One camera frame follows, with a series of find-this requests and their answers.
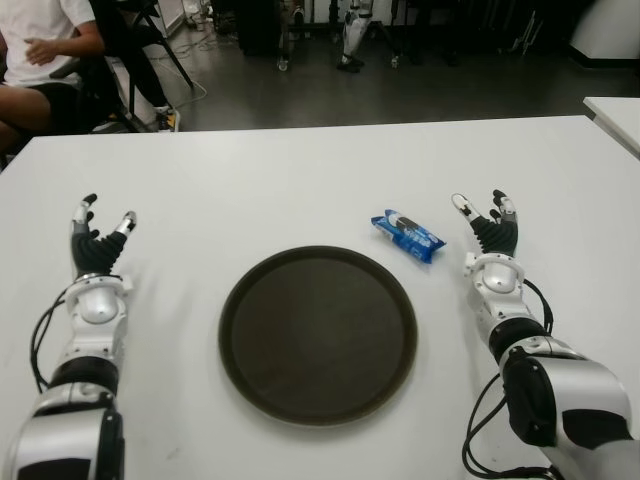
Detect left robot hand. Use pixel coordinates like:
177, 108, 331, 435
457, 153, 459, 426
71, 193, 138, 278

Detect walking person dark trousers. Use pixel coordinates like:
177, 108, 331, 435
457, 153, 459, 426
99, 0, 181, 132

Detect white cabinet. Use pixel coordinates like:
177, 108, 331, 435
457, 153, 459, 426
569, 0, 640, 66

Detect folded grey metal frame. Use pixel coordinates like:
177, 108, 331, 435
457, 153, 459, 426
499, 9, 546, 59

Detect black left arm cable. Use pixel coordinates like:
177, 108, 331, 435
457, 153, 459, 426
30, 287, 71, 394

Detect black office chair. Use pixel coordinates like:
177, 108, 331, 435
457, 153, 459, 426
49, 57, 139, 135

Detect black folding chair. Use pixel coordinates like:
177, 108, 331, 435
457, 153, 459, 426
94, 0, 196, 116

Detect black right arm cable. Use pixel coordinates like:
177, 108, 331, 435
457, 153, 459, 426
462, 277, 559, 480

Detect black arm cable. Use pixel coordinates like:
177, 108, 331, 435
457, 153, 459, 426
30, 287, 71, 394
462, 277, 559, 480

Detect round dark brown tray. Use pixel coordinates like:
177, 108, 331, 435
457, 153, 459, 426
217, 244, 419, 427

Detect blue Oreo cookie pack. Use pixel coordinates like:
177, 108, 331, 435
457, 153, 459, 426
370, 208, 447, 265

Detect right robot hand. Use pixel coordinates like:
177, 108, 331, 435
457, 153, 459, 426
451, 189, 522, 258

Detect white side table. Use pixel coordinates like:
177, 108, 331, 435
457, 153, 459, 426
583, 96, 640, 156

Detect white standing robot legs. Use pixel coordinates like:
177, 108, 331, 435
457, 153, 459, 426
335, 0, 376, 71

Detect seated person white shirt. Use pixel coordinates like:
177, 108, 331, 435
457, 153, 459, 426
0, 0, 109, 156

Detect white floor cable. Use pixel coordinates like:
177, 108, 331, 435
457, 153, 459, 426
169, 29, 209, 109

